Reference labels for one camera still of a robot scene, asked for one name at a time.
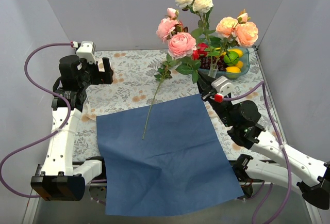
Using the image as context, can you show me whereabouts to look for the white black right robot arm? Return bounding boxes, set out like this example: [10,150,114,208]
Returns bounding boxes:
[197,73,329,210]

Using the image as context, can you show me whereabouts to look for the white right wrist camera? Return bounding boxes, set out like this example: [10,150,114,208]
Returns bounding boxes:
[211,76,234,103]

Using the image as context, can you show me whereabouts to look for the dark purple grapes bunch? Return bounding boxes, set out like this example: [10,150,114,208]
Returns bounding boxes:
[200,56,227,71]

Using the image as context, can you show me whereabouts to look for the floral patterned tablecloth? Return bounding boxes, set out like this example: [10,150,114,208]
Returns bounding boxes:
[73,48,276,162]

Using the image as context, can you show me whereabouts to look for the blue wrapping paper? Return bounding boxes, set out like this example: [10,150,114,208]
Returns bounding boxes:
[96,94,243,217]

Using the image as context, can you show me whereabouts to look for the pink dragon fruit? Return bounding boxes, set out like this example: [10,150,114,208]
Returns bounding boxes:
[192,43,209,60]

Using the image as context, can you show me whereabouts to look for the teal plastic fruit basket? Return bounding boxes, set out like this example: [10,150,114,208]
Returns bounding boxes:
[193,43,250,79]

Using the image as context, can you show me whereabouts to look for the yellow lemon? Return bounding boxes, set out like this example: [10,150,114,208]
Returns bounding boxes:
[235,60,244,70]
[228,49,244,57]
[226,66,241,74]

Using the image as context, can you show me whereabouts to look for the clear glass vase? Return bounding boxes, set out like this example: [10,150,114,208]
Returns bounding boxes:
[208,63,219,78]

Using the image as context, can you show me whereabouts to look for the yellow lemon right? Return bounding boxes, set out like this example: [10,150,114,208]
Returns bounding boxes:
[235,60,244,70]

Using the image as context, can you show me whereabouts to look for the pink rose stem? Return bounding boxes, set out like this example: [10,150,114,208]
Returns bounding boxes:
[210,9,259,75]
[156,8,201,84]

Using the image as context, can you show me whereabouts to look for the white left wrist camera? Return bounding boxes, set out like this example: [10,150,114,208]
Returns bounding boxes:
[76,41,96,64]

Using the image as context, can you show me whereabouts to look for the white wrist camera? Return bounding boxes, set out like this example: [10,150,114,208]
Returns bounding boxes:
[76,41,96,64]
[211,76,234,103]

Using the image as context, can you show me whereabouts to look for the green eucalyptus stem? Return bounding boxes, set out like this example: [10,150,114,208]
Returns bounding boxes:
[142,53,180,140]

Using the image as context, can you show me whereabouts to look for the white rose stem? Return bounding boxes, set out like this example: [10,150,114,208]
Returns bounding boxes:
[175,0,220,76]

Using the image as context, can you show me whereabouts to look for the green lime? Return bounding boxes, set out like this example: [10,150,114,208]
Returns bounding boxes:
[223,51,240,66]

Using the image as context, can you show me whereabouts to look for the wrapped toilet paper roll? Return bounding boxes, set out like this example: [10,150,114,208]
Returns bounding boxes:
[98,60,113,80]

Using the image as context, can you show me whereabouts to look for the yellow lemon front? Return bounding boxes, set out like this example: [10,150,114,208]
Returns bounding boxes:
[226,66,241,74]

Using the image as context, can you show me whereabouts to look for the yellow lemon top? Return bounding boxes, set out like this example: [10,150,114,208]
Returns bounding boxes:
[228,49,244,57]

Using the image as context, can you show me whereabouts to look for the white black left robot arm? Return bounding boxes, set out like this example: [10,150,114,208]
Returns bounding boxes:
[30,55,113,201]

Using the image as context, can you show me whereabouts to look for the aluminium frame rail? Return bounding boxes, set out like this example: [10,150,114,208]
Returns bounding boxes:
[30,164,43,188]

